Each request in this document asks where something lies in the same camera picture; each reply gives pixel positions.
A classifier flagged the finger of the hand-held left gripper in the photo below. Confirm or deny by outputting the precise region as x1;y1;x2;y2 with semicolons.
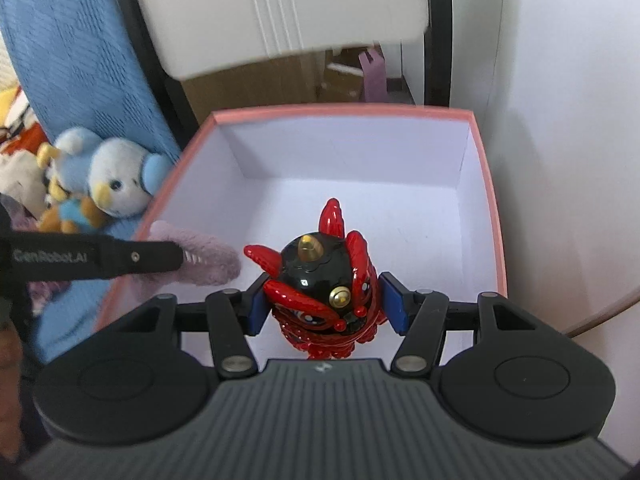
97;240;202;281

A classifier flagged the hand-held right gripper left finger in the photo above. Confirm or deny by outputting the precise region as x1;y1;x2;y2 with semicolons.
107;272;275;379

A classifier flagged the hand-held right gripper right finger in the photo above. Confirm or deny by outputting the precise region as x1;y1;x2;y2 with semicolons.
379;271;547;377

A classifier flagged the brown bear plush toy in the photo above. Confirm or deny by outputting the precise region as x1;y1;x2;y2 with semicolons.
39;195;108;234

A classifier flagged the purple fuzzy plush toy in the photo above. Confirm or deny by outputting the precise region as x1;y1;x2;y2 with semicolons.
134;221;242;302

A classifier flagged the red lion figurine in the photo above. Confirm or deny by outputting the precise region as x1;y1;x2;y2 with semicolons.
243;198;388;361

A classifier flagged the white and blue plush toy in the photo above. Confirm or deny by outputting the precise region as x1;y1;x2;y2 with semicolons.
37;126;173;221

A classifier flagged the pink cardboard box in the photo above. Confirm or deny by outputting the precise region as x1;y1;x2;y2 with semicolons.
95;104;509;363

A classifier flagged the cream plush toy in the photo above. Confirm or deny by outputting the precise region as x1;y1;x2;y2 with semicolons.
0;152;51;222

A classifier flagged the striped printed blanket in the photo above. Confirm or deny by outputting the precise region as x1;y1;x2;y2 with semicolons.
0;85;52;161

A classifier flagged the blue knitted cloth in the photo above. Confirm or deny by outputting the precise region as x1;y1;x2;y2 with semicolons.
0;0;183;366

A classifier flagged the white folding chair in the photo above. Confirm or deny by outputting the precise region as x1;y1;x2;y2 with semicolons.
106;0;454;133

